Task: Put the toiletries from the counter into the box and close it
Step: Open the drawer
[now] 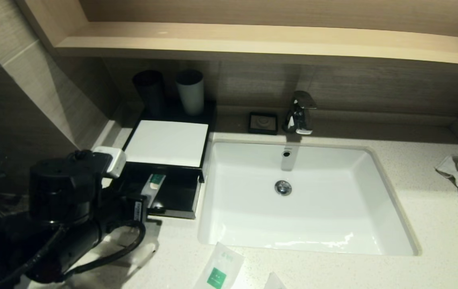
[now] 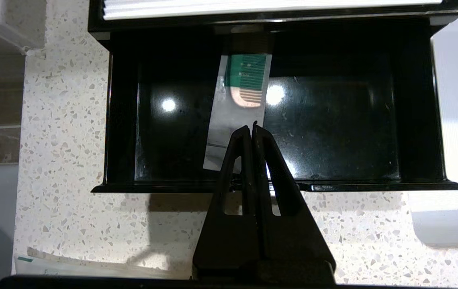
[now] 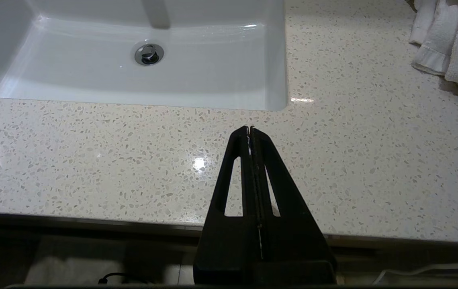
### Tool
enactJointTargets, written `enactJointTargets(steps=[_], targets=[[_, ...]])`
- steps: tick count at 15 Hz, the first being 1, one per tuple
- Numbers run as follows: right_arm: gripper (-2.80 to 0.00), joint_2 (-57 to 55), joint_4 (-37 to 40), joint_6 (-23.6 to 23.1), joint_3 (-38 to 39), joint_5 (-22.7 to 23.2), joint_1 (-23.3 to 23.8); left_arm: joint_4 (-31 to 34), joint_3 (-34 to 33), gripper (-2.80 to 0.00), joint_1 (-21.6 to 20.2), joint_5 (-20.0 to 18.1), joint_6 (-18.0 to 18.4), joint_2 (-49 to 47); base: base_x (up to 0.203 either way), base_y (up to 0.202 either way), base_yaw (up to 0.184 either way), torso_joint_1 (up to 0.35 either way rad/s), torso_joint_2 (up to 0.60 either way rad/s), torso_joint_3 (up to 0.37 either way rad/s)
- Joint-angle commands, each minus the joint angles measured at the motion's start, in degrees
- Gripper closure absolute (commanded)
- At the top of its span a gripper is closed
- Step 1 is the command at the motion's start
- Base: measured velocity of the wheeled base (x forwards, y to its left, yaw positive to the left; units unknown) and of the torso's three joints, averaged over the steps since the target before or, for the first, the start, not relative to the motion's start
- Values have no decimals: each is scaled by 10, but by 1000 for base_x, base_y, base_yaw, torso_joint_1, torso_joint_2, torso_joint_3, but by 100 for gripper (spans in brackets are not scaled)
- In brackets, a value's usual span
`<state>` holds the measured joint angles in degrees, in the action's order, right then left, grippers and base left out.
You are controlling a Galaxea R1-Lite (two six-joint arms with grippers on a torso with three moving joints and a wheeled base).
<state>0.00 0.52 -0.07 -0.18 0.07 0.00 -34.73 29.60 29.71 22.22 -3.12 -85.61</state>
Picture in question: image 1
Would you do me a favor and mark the black tray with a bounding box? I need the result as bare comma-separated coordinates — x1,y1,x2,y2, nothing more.
112,164,202,220

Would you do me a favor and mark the white sachet with green square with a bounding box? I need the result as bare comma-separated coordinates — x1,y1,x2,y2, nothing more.
192,241,245,289

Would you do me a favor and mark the grey plastic cup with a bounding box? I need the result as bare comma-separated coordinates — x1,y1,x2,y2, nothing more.
176,70,205,117

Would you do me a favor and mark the small plain white sachet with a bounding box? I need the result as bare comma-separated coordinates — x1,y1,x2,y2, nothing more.
263,271,288,289

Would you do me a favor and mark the black amenity box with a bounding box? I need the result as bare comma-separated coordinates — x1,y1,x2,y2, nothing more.
123,100,217,183

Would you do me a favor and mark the grey sachet with green label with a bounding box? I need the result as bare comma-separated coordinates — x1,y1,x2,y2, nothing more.
143,173,166,201

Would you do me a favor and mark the black cup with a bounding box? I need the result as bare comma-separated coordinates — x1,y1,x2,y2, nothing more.
133,70,168,119

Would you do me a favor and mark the chrome drain stopper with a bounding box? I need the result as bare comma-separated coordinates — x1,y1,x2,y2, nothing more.
274,180,292,196

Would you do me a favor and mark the black soap dish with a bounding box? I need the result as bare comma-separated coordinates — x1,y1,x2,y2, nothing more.
248,112,278,135

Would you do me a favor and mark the white sink basin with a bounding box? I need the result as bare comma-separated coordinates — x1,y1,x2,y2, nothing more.
198,140,421,256

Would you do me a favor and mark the chrome faucet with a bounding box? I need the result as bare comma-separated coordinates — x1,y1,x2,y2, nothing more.
283,90,317,135

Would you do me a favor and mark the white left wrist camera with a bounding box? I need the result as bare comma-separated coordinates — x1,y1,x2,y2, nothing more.
92,147,127,178

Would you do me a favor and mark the wooden wall shelf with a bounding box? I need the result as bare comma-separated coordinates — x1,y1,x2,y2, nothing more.
14,0,458,75

